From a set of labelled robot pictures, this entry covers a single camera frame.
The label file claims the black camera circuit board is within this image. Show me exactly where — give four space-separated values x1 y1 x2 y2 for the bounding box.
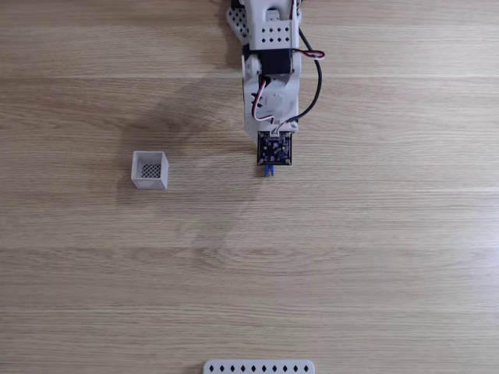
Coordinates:
256 130 294 167

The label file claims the small white lattice crate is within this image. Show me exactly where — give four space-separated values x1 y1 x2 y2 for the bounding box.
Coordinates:
130 150 170 191

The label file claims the black camera cable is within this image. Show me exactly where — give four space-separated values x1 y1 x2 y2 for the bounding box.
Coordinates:
286 29 325 125

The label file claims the red white black servo cable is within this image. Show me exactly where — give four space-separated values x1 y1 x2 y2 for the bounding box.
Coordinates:
251 76 285 132

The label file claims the white perforated plate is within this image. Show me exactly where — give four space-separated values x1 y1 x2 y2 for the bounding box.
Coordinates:
202 359 316 374

